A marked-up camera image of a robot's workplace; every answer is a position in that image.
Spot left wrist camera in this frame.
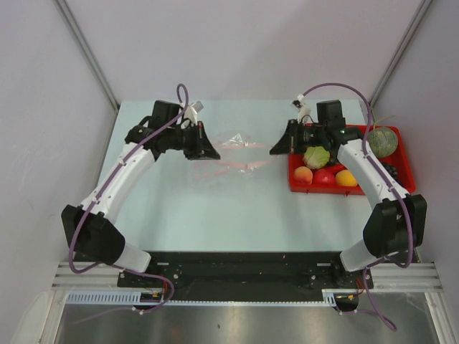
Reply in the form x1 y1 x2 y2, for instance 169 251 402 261
183 101 204 125

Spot red toy chili pepper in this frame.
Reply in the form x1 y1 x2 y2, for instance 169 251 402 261
328 164 346 175

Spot yellow-orange toy apricot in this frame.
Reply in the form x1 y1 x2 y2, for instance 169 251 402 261
335 169 358 187

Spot red toy tomato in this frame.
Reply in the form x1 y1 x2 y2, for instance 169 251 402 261
313 168 335 185

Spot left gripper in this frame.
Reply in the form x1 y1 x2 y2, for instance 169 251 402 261
166 121 219 161

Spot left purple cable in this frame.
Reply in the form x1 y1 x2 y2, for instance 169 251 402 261
67 83 190 325

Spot orange-red toy peach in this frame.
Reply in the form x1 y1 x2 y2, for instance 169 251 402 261
293 166 313 184

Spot red plastic tray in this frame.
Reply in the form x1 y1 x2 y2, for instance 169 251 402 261
288 124 410 203

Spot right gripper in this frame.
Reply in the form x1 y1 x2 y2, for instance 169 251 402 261
270 120 327 156

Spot black toy grapes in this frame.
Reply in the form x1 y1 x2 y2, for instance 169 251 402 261
381 161 398 180

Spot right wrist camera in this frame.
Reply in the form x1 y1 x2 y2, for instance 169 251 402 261
291 94 312 125

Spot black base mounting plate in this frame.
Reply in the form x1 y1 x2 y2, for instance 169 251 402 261
117 252 373 303

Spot clear pink-dotted zip bag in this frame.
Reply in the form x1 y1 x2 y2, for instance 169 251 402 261
191 130 277 181

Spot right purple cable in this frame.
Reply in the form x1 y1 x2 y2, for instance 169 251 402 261
303 82 419 333

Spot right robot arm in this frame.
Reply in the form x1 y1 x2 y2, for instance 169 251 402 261
270 99 427 287

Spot aluminium frame rail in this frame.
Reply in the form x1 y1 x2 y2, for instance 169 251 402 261
52 261 125 290

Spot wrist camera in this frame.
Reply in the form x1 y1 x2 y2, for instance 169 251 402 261
183 101 204 125
291 94 312 125

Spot purple cable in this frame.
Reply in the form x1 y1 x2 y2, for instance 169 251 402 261
303 82 419 333
67 83 190 325

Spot green toy cabbage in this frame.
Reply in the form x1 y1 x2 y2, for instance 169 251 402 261
303 146 331 170

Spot green toy melon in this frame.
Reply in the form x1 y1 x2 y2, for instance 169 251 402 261
367 127 399 158

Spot white slotted cable duct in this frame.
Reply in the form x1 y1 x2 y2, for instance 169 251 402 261
66 289 340 307

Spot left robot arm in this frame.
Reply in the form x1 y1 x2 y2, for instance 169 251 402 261
61 100 220 287

